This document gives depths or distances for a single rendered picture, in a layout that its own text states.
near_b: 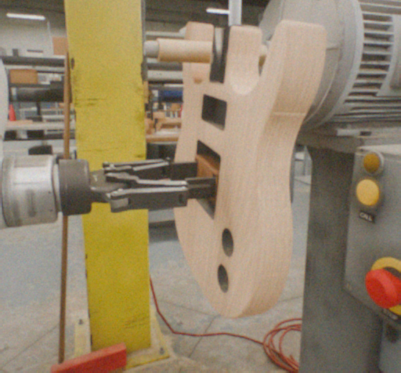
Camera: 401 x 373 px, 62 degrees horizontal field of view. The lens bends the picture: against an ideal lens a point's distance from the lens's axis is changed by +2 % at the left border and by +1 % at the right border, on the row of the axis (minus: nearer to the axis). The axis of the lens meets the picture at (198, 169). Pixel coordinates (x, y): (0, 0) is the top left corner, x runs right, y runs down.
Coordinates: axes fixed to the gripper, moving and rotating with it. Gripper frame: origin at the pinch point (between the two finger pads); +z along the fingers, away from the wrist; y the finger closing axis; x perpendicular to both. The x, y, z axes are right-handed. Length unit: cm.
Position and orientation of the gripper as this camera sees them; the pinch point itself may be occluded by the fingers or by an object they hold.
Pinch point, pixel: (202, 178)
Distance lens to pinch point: 51.3
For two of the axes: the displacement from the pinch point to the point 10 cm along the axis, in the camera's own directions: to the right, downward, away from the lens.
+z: 9.4, -0.6, 3.4
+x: 0.6, -9.5, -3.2
